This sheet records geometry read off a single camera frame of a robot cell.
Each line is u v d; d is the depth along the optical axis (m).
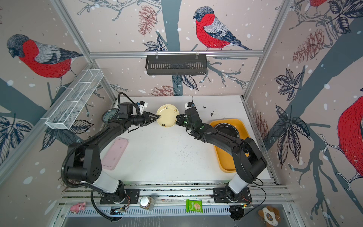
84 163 0.44
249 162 0.44
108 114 1.10
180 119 0.76
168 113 0.87
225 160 0.84
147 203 0.63
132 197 0.73
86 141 0.49
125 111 0.70
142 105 0.82
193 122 0.66
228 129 0.97
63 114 0.71
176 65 1.07
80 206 0.69
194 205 0.70
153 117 0.84
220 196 0.73
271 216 0.66
